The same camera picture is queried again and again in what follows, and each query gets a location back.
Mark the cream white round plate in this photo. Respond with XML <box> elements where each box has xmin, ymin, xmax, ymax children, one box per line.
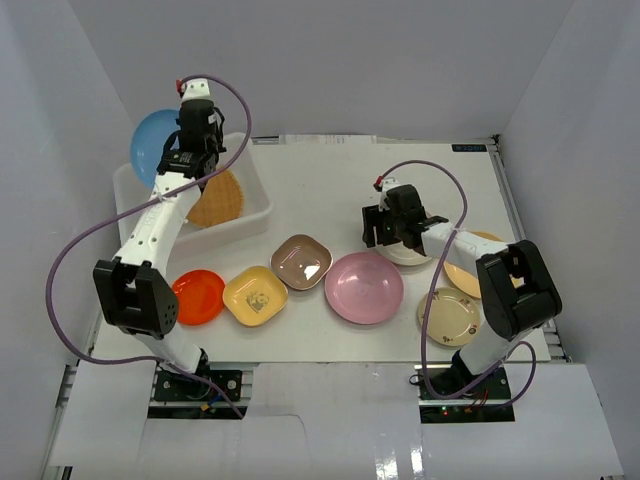
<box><xmin>376</xmin><ymin>210</ymin><xmax>432</xmax><ymax>267</ymax></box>

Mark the woven bamboo fan tray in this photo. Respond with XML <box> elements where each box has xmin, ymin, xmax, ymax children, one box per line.
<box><xmin>187</xmin><ymin>170</ymin><xmax>244</xmax><ymax>228</ymax></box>

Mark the blue round plate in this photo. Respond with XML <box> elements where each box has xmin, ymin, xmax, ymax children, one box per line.
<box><xmin>130</xmin><ymin>109</ymin><xmax>178</xmax><ymax>190</ymax></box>

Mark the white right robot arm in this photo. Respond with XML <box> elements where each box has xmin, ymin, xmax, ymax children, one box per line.
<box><xmin>362</xmin><ymin>179</ymin><xmax>562</xmax><ymax>399</ymax></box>

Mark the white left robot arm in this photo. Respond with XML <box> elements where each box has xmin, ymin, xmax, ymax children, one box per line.
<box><xmin>93</xmin><ymin>98</ymin><xmax>224</xmax><ymax>399</ymax></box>

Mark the white plastic bin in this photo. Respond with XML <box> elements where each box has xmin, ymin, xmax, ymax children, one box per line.
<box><xmin>113</xmin><ymin>144</ymin><xmax>273</xmax><ymax>260</ymax></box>

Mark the pink round plate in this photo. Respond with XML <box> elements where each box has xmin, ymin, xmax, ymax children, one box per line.
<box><xmin>324</xmin><ymin>252</ymin><xmax>404</xmax><ymax>326</ymax></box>

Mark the yellow round plate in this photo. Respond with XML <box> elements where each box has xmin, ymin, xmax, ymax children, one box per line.
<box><xmin>444</xmin><ymin>231</ymin><xmax>523</xmax><ymax>299</ymax></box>

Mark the brown square plate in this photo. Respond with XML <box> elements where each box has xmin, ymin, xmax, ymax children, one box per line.
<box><xmin>270</xmin><ymin>234</ymin><xmax>333</xmax><ymax>291</ymax></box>

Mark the beige floral round plate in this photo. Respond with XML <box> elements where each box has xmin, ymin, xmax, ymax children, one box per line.
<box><xmin>427</xmin><ymin>287</ymin><xmax>481</xmax><ymax>347</ymax></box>

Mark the paper sheet at back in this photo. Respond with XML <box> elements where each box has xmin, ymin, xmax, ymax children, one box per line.
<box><xmin>278</xmin><ymin>134</ymin><xmax>377</xmax><ymax>145</ymax></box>

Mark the yellow square panda plate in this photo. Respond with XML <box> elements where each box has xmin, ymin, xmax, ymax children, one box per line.
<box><xmin>222</xmin><ymin>266</ymin><xmax>288</xmax><ymax>327</ymax></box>

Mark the orange round plate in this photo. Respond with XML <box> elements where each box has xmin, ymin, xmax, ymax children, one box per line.
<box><xmin>172</xmin><ymin>269</ymin><xmax>225</xmax><ymax>326</ymax></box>

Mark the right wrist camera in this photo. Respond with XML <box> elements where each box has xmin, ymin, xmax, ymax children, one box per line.
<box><xmin>374</xmin><ymin>176</ymin><xmax>397</xmax><ymax>211</ymax></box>

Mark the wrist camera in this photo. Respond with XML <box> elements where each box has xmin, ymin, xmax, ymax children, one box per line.
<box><xmin>374</xmin><ymin>176</ymin><xmax>397</xmax><ymax>211</ymax></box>
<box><xmin>176</xmin><ymin>78</ymin><xmax>211</xmax><ymax>102</ymax></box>

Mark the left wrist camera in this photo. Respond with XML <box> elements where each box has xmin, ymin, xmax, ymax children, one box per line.
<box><xmin>176</xmin><ymin>78</ymin><xmax>211</xmax><ymax>102</ymax></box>

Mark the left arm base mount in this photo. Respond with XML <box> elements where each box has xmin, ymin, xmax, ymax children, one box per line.
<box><xmin>147</xmin><ymin>368</ymin><xmax>248</xmax><ymax>420</ymax></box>

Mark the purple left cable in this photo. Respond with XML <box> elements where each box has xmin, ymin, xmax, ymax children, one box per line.
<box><xmin>45</xmin><ymin>74</ymin><xmax>252</xmax><ymax>419</ymax></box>

